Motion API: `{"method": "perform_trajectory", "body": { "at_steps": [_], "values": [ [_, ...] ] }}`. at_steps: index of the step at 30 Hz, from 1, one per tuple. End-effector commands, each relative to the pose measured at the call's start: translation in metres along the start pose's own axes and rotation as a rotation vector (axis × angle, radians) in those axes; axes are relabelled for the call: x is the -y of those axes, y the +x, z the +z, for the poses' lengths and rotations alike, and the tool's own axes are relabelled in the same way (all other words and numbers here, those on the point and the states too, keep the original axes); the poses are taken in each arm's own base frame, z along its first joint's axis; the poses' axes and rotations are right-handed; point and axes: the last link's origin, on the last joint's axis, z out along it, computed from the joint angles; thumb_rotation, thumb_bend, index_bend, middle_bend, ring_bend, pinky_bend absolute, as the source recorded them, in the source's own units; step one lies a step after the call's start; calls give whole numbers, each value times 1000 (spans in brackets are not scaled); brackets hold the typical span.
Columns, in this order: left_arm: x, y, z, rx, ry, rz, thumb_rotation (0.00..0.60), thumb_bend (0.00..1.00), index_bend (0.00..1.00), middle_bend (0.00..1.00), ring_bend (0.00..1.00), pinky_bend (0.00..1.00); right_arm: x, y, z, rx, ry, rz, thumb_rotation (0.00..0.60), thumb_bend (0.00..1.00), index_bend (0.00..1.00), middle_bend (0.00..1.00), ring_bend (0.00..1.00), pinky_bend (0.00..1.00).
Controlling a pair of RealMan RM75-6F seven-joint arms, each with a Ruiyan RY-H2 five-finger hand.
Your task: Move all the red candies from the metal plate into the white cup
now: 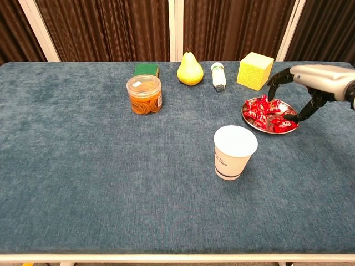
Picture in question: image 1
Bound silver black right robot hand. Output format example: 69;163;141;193
267;64;355;124

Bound silver metal plate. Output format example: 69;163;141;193
241;96;301;135

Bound white paper cup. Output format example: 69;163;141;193
213;125;258;181

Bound brown pleated screen panel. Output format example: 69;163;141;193
285;0;355;67
35;0;170;62
182;0;296;62
0;0;47;66

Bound yellow foam cube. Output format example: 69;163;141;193
236;52;275;91

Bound small white bottle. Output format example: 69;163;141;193
210;62;227;93

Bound yellow pear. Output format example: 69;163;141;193
176;49;205;86

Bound green yellow sponge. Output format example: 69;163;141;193
133;63;160;78

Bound clear jar of rubber bands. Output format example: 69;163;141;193
126;74;163;116

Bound blue fabric table cover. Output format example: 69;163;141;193
0;60;355;255

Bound white screen frame post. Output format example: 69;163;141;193
168;0;185;62
276;0;307;62
18;0;61;63

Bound white table frame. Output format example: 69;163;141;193
0;252;355;266

